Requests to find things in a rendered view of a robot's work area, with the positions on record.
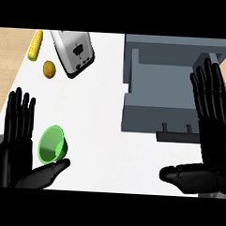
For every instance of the green cup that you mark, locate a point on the green cup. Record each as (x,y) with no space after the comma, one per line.
(53,144)

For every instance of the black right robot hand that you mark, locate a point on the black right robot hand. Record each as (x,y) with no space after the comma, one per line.
(213,145)

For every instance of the grey cabinet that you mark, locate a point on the grey cabinet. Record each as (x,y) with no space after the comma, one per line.
(179,46)

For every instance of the yellow corn cob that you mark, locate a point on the yellow corn cob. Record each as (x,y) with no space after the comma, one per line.
(35,45)

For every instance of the silver toaster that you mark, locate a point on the silver toaster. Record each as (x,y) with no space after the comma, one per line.
(75,52)

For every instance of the grey open drawer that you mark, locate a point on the grey open drawer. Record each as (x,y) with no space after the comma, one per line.
(165,75)

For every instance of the grey drawer front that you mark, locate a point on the grey drawer front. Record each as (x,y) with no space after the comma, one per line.
(158,114)

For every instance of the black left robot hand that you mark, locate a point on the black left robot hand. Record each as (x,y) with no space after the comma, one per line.
(14,150)

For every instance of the brown potato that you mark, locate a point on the brown potato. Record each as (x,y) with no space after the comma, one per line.
(49,69)

